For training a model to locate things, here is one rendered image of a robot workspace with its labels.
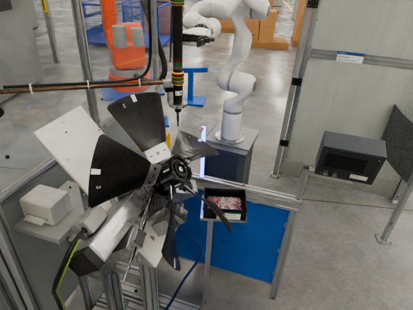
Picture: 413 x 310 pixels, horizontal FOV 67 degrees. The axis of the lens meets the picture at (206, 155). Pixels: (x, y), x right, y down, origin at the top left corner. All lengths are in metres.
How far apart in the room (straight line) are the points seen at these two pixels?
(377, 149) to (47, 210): 1.45
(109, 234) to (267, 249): 1.14
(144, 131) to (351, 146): 0.89
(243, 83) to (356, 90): 1.41
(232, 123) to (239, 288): 1.14
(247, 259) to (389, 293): 1.07
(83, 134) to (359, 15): 2.21
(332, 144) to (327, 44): 1.49
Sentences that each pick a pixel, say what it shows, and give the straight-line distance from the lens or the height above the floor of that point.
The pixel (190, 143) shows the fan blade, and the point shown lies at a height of 1.18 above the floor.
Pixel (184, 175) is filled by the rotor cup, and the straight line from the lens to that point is 1.18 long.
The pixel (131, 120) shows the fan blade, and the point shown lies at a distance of 1.25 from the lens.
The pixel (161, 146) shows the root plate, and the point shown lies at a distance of 1.22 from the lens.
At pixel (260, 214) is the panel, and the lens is 1.82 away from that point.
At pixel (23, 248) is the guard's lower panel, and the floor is 0.67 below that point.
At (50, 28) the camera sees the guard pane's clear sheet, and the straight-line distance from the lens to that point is 1.69.
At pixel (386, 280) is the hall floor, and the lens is 2.74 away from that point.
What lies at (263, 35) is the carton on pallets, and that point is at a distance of 8.77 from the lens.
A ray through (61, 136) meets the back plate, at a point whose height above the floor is 1.32.
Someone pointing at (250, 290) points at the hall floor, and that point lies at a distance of 2.33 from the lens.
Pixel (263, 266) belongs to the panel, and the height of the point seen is 0.27.
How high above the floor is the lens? 1.90
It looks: 32 degrees down
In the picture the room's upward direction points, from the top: 3 degrees clockwise
